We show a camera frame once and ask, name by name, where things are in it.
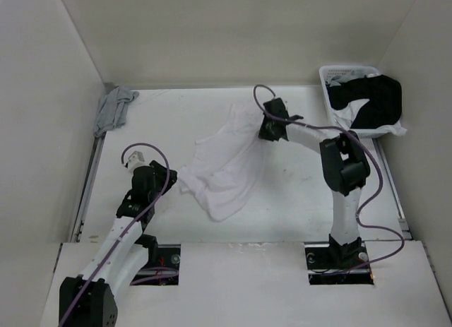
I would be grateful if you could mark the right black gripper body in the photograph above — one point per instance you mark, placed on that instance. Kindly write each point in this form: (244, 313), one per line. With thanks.
(267, 131)

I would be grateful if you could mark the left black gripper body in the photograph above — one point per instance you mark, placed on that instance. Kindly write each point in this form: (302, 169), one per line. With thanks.
(152, 194)

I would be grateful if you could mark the white tank top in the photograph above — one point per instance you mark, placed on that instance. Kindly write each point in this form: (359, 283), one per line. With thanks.
(227, 165)

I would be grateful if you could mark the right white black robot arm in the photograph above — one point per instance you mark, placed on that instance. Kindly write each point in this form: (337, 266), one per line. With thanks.
(344, 164)

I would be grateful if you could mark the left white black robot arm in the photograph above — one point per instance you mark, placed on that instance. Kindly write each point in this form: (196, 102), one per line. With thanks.
(91, 298)

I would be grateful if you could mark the grey folded tank top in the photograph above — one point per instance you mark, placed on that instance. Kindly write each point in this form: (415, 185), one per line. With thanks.
(112, 110)

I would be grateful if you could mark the black tank top in basket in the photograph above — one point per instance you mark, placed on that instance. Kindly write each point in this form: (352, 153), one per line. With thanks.
(385, 100)

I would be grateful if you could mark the white garment in basket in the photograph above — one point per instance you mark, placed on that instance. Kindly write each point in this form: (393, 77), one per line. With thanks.
(345, 117)

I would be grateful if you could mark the white plastic laundry basket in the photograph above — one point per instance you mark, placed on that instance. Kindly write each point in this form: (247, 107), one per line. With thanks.
(335, 75)

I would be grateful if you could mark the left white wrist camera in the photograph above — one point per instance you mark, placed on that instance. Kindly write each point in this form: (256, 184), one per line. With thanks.
(134, 161)

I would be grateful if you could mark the left metal table rail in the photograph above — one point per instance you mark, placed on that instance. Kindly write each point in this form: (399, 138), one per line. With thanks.
(81, 209)

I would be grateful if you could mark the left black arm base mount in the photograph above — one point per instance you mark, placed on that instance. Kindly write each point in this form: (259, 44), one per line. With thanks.
(162, 267)

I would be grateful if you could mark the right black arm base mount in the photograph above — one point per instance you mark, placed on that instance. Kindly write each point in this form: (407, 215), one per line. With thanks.
(334, 264)

